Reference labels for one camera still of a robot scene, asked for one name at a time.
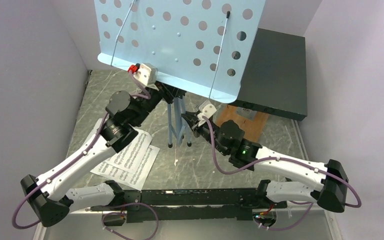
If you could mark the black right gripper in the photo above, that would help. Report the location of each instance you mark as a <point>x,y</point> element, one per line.
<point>193,121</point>

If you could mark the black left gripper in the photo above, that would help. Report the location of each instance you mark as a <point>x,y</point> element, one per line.
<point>165,91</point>

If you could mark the light blue music stand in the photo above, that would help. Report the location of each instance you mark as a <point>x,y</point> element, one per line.
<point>200,46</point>

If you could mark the sheet music page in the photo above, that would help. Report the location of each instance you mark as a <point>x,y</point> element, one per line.
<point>131,156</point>
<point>134,178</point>

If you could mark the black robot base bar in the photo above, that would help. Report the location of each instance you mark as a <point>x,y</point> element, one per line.
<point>191,204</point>

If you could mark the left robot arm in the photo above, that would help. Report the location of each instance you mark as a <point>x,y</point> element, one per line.
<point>51,195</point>

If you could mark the small grey metal plate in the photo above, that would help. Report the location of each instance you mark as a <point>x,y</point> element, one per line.
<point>246,113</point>

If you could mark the wooden board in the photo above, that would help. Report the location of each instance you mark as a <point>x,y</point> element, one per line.
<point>253,129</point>

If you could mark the dark green metal rack unit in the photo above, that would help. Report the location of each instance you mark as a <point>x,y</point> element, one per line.
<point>275,77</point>

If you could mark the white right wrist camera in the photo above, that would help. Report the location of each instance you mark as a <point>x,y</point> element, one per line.
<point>207,109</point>

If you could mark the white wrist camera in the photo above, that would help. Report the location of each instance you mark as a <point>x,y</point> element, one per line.
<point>144,74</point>
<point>207,109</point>

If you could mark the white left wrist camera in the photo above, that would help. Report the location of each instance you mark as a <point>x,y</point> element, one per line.
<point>144,74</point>

